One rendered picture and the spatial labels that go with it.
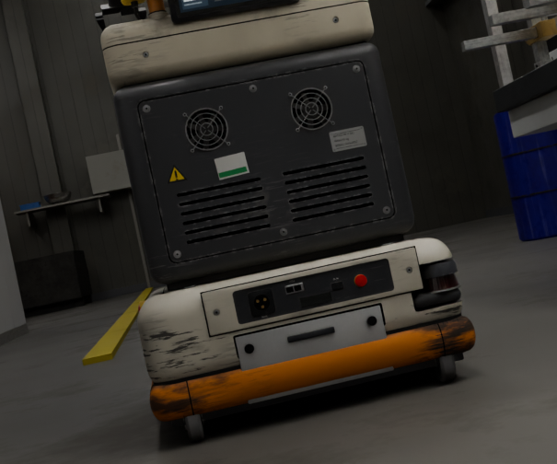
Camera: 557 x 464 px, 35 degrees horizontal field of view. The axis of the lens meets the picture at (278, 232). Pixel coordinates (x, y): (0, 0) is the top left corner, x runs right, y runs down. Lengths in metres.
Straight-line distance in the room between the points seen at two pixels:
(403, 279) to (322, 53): 0.47
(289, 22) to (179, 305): 0.59
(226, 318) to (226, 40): 0.54
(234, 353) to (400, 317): 0.32
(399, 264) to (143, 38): 0.65
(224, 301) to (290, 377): 0.19
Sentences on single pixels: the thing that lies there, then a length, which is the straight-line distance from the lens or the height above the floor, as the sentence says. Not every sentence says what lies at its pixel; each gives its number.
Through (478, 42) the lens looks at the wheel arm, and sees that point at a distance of 2.93.
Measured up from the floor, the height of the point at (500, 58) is 0.80.
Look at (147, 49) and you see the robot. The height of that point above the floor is 0.75.
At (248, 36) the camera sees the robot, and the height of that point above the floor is 0.74.
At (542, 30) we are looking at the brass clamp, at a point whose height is 0.80.
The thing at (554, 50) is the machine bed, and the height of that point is 0.80.
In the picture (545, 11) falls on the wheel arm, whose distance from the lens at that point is 2.75.
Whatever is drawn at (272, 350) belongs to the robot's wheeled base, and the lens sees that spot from 1.67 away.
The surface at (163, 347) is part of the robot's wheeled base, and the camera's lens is 1.66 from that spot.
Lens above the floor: 0.34
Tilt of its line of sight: 1 degrees up
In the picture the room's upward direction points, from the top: 12 degrees counter-clockwise
